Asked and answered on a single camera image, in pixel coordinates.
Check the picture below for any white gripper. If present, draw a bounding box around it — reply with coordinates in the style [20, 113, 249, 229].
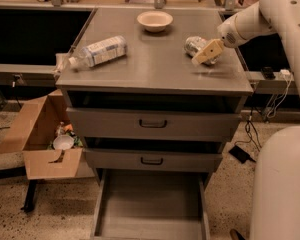
[192, 13, 247, 65]

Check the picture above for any green silver 7up can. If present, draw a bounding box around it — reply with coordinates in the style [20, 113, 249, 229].
[184, 35, 221, 67]

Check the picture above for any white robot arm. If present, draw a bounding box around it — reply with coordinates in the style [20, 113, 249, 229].
[192, 0, 300, 240]

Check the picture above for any grey metal drawer cabinet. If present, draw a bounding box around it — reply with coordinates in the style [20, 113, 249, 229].
[55, 7, 254, 240]

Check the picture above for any grey middle drawer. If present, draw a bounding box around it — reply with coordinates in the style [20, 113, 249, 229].
[84, 149, 222, 172]

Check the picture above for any grey drawer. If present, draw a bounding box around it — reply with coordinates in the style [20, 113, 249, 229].
[89, 170, 211, 240]
[84, 149, 222, 172]
[67, 108, 241, 142]

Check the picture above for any grey top drawer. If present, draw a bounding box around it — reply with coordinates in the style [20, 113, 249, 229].
[67, 108, 241, 142]

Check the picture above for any grey bottom drawer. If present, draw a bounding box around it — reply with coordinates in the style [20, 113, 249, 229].
[89, 170, 211, 240]

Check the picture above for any white ceramic bowl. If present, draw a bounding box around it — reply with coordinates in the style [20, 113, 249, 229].
[137, 11, 173, 33]

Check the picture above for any black power adapter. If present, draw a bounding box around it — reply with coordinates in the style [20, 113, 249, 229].
[229, 146, 250, 163]

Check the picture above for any clear plastic water bottle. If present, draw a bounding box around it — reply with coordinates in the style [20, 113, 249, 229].
[69, 35, 127, 69]

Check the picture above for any white bowl in box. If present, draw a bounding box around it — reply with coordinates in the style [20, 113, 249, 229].
[53, 135, 74, 150]

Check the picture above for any brown cardboard box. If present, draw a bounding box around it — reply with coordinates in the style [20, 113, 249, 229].
[0, 90, 94, 179]

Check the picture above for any black table leg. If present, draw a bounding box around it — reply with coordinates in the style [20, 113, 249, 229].
[21, 180, 37, 213]

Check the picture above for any black device on rail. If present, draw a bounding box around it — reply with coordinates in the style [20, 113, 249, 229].
[260, 67, 275, 80]

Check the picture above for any black floor cable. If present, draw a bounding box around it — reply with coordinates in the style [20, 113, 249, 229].
[233, 107, 264, 163]

